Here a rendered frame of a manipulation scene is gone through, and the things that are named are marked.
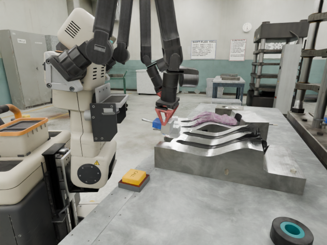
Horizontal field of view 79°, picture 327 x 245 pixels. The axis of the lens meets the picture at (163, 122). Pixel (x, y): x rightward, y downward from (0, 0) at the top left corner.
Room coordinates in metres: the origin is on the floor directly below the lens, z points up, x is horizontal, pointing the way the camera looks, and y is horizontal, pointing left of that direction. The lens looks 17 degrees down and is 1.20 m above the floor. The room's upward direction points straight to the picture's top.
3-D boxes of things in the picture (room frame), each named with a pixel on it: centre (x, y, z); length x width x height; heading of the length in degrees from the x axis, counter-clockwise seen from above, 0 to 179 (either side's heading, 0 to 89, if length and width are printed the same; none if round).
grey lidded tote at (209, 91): (7.25, -1.85, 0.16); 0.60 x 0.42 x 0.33; 69
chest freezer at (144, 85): (7.88, 0.20, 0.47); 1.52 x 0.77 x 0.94; 73
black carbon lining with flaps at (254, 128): (0.75, -0.23, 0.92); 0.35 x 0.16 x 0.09; 70
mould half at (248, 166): (0.74, -0.24, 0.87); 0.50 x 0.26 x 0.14; 70
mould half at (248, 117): (1.10, -0.29, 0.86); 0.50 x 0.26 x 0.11; 87
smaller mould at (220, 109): (1.50, -0.51, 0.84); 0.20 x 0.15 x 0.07; 70
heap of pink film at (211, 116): (1.10, -0.29, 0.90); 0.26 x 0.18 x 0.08; 87
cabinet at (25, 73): (5.68, 3.67, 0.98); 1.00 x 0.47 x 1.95; 163
